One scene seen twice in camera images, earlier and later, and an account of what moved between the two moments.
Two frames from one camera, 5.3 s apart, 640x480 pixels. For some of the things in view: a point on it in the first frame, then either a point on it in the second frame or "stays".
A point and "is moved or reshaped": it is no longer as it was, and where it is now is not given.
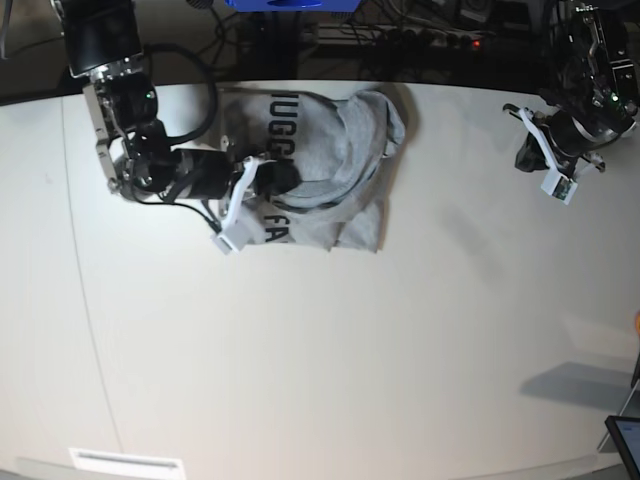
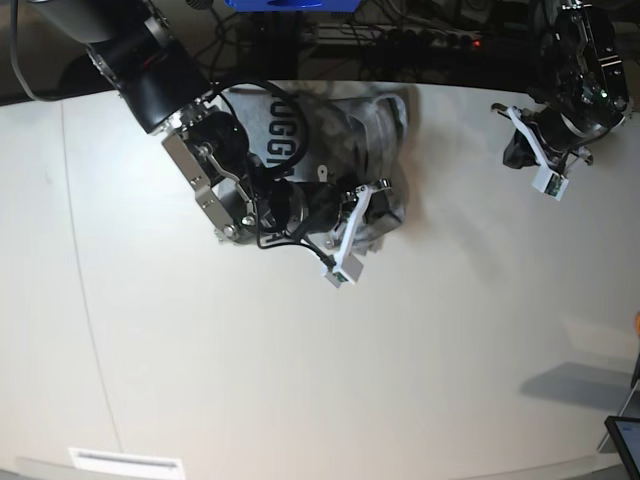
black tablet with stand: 625,431 stays
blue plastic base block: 294,5 stays
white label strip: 123,461 stays
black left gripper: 255,177 → 353,196
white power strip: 396,35 stays
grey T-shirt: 341,145 is moved or reshaped
